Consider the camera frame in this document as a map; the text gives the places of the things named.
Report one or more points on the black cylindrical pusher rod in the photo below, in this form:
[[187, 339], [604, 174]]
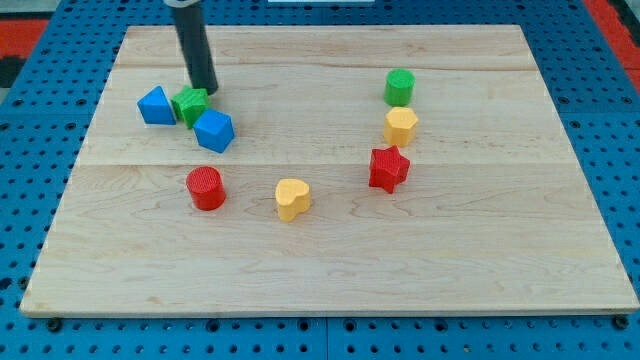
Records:
[[192, 36]]

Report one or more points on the blue cube block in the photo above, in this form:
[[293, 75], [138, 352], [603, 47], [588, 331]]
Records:
[[214, 130]]

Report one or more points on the green star block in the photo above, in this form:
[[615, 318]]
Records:
[[189, 104]]

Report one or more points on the red star block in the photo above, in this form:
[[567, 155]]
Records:
[[387, 168]]

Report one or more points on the blue triangle block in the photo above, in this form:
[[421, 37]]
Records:
[[155, 108]]

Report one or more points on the red cylinder block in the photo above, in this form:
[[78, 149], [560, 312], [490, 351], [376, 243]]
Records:
[[206, 188]]

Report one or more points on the yellow heart block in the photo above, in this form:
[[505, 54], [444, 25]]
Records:
[[293, 196]]

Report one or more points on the green cylinder block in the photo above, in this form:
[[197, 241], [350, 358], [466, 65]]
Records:
[[399, 87]]

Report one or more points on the light wooden board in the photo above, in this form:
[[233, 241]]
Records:
[[495, 216]]

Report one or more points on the yellow hexagon block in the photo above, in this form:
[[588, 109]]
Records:
[[400, 126]]

